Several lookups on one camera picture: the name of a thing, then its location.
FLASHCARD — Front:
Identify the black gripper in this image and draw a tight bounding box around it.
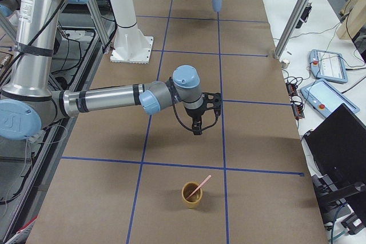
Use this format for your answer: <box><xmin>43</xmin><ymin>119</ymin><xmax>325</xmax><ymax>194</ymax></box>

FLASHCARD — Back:
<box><xmin>186</xmin><ymin>107</ymin><xmax>205</xmax><ymax>135</ymax></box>

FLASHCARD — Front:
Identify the blue plastic cup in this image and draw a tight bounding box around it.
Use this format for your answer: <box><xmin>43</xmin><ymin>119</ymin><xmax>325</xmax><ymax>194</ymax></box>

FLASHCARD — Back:
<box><xmin>212</xmin><ymin>0</ymin><xmax>222</xmax><ymax>13</ymax></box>

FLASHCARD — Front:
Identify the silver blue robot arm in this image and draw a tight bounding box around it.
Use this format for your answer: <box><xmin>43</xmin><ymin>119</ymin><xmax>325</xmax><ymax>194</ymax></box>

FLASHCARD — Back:
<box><xmin>1</xmin><ymin>0</ymin><xmax>206</xmax><ymax>140</ymax></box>

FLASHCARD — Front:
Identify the yellow cup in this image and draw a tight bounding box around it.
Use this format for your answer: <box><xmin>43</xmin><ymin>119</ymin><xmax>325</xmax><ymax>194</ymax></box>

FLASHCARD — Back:
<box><xmin>181</xmin><ymin>182</ymin><xmax>203</xmax><ymax>209</ymax></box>

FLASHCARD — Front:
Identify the pink chopstick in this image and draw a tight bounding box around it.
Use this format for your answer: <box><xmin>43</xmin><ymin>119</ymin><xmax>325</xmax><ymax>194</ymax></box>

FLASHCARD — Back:
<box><xmin>186</xmin><ymin>175</ymin><xmax>212</xmax><ymax>199</ymax></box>

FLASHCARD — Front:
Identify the lower teach pendant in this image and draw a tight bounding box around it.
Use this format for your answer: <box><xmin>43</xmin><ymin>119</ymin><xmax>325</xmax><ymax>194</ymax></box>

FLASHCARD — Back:
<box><xmin>300</xmin><ymin>79</ymin><xmax>360</xmax><ymax>118</ymax></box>

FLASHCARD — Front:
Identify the teach pendant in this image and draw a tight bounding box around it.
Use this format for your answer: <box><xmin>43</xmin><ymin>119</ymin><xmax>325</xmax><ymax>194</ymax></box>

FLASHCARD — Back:
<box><xmin>300</xmin><ymin>79</ymin><xmax>360</xmax><ymax>118</ymax></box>
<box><xmin>309</xmin><ymin>49</ymin><xmax>348</xmax><ymax>83</ymax></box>

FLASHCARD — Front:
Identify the upper teach pendant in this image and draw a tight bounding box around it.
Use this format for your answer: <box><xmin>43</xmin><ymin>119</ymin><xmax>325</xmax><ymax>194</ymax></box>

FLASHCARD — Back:
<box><xmin>309</xmin><ymin>49</ymin><xmax>348</xmax><ymax>83</ymax></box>

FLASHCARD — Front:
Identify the wooden board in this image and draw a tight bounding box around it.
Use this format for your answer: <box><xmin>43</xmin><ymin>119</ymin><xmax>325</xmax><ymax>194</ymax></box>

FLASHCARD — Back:
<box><xmin>337</xmin><ymin>0</ymin><xmax>365</xmax><ymax>40</ymax></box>

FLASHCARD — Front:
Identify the black laptop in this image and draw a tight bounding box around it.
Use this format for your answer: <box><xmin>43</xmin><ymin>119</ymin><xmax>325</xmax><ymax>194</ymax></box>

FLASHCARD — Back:
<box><xmin>303</xmin><ymin>103</ymin><xmax>366</xmax><ymax>216</ymax></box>

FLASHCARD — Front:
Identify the black monitor stand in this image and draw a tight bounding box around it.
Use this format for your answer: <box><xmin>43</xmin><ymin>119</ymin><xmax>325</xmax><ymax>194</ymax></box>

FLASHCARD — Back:
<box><xmin>312</xmin><ymin>175</ymin><xmax>365</xmax><ymax>224</ymax></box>

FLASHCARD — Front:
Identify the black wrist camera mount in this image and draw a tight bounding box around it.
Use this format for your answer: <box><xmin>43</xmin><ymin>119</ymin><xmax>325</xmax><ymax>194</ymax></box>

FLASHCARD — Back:
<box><xmin>202</xmin><ymin>92</ymin><xmax>222</xmax><ymax>117</ymax></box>

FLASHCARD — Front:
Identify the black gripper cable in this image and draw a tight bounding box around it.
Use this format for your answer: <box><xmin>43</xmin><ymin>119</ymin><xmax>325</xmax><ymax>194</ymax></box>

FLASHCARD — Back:
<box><xmin>171</xmin><ymin>99</ymin><xmax>220</xmax><ymax>132</ymax></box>

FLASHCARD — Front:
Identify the aluminium frame post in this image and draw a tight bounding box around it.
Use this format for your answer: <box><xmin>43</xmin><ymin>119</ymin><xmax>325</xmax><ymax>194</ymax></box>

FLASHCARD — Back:
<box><xmin>87</xmin><ymin>0</ymin><xmax>110</xmax><ymax>54</ymax></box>
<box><xmin>273</xmin><ymin>0</ymin><xmax>309</xmax><ymax>59</ymax></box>

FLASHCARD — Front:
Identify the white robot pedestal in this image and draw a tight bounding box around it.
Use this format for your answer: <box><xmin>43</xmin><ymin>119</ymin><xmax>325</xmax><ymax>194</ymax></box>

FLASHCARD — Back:
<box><xmin>110</xmin><ymin>0</ymin><xmax>154</xmax><ymax>64</ymax></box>

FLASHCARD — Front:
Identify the left aluminium frame post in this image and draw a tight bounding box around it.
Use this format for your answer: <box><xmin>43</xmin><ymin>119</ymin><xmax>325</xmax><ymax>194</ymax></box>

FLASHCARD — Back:
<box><xmin>87</xmin><ymin>0</ymin><xmax>110</xmax><ymax>54</ymax></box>

